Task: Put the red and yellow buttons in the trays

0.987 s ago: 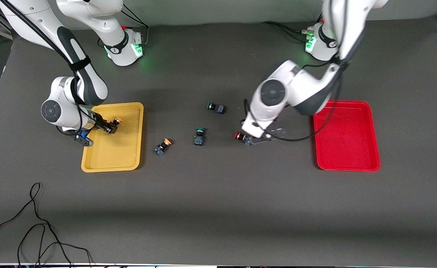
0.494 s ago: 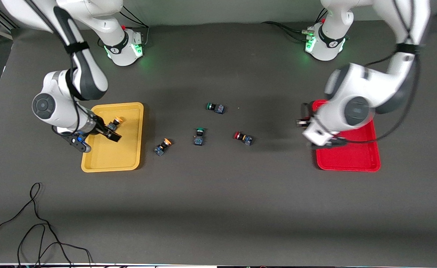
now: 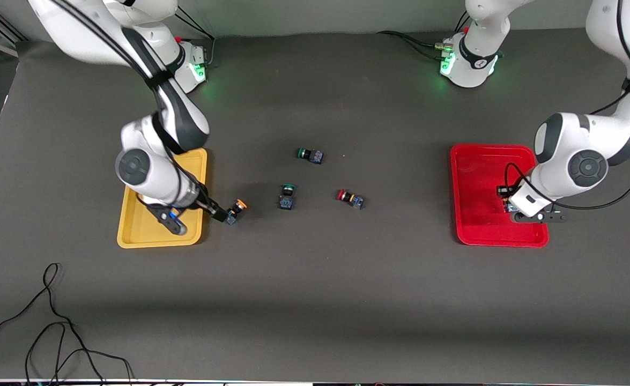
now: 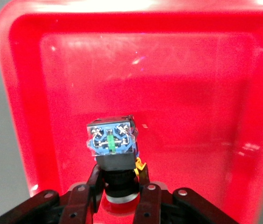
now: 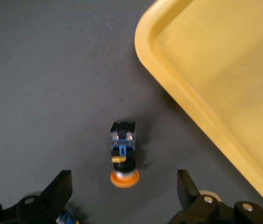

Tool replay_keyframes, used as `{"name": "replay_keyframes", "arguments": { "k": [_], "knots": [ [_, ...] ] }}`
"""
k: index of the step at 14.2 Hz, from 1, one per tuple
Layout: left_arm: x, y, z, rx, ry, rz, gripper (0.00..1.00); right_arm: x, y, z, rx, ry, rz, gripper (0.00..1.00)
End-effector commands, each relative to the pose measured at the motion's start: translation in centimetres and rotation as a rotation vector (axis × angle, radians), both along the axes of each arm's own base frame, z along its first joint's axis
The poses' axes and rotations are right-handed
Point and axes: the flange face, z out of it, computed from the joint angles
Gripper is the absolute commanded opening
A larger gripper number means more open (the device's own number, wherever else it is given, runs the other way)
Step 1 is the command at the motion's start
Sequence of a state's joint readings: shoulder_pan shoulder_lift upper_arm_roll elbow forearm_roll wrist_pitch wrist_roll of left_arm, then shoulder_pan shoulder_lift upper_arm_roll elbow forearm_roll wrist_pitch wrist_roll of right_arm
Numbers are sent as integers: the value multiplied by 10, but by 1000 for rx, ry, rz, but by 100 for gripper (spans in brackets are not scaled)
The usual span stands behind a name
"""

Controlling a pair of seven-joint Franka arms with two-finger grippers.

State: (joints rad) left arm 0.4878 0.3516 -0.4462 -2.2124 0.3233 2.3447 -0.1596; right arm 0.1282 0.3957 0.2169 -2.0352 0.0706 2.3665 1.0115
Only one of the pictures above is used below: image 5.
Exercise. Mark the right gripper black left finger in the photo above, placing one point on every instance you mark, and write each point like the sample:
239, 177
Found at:
52, 200

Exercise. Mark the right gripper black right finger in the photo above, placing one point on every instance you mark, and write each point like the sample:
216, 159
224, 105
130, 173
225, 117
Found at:
192, 205

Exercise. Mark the yellow cap push button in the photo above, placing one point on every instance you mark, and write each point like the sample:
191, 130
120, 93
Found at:
123, 140

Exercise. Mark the green cap push button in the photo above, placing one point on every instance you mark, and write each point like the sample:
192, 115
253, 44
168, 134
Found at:
67, 215

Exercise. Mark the yellow plastic tray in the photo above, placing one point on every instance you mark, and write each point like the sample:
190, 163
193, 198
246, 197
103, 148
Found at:
215, 70

